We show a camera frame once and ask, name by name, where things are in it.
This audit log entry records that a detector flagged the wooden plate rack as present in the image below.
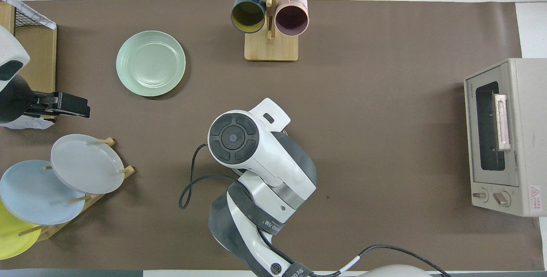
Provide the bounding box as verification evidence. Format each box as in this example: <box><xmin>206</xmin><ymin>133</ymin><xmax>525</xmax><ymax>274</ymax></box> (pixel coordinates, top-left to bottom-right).
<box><xmin>17</xmin><ymin>137</ymin><xmax>135</xmax><ymax>242</ymax></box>

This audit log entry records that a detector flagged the brown table mat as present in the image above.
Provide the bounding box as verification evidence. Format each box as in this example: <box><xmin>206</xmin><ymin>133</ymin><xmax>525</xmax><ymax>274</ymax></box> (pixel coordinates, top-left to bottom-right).
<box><xmin>0</xmin><ymin>0</ymin><xmax>544</xmax><ymax>271</ymax></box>

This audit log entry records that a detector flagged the beige toaster oven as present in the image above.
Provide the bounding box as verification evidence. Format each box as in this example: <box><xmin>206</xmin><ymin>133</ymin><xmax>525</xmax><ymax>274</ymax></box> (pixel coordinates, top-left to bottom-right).
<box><xmin>464</xmin><ymin>58</ymin><xmax>547</xmax><ymax>218</ymax></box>

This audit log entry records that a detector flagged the light green plate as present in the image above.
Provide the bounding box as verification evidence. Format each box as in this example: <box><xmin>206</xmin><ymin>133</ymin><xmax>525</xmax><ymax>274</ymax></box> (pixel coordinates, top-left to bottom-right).
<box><xmin>116</xmin><ymin>30</ymin><xmax>186</xmax><ymax>97</ymax></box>

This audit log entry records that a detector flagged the wooden mug tree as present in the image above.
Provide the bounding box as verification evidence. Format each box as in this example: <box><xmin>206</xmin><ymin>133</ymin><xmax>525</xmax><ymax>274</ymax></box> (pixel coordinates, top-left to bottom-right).
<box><xmin>229</xmin><ymin>0</ymin><xmax>312</xmax><ymax>62</ymax></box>

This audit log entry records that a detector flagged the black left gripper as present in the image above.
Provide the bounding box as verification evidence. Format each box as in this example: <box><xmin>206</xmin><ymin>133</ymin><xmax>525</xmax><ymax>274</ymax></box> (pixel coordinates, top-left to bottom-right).
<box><xmin>0</xmin><ymin>74</ymin><xmax>91</xmax><ymax>124</ymax></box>

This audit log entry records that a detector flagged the raised wooden shelf board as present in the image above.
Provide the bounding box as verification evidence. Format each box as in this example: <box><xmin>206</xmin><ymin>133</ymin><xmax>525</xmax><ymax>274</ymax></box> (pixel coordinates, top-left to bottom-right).
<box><xmin>0</xmin><ymin>3</ymin><xmax>17</xmax><ymax>34</ymax></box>

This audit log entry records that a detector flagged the pink ribbed mug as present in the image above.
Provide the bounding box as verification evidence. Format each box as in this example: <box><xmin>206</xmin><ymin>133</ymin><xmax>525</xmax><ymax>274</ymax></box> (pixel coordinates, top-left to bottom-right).
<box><xmin>275</xmin><ymin>0</ymin><xmax>309</xmax><ymax>37</ymax></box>

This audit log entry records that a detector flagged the yellow plate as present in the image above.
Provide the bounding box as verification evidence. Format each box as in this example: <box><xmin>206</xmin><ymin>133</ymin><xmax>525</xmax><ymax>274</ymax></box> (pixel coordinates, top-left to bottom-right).
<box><xmin>0</xmin><ymin>200</ymin><xmax>42</xmax><ymax>260</ymax></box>

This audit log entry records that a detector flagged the dark teal mug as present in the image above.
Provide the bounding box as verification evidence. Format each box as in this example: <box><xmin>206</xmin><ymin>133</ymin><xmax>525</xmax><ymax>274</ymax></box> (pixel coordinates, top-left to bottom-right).
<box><xmin>231</xmin><ymin>0</ymin><xmax>266</xmax><ymax>34</ymax></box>

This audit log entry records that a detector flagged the light blue plate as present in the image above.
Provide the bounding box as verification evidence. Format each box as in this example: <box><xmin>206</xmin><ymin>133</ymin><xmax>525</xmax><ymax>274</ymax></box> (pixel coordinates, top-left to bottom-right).
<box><xmin>0</xmin><ymin>160</ymin><xmax>86</xmax><ymax>225</ymax></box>

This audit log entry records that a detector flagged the low wooden shelf board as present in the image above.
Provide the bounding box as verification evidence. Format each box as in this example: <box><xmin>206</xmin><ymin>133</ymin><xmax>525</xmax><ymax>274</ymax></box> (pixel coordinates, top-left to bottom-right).
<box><xmin>16</xmin><ymin>25</ymin><xmax>57</xmax><ymax>120</ymax></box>

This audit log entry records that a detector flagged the white crumpled sheet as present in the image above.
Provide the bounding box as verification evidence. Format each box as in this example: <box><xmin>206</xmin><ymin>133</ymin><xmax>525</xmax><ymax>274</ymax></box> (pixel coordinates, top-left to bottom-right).
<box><xmin>0</xmin><ymin>117</ymin><xmax>55</xmax><ymax>130</ymax></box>

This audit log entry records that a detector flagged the grey plate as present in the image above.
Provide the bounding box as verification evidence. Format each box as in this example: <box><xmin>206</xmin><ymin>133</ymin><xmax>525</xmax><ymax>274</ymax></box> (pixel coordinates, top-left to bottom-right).
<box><xmin>50</xmin><ymin>134</ymin><xmax>125</xmax><ymax>195</ymax></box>

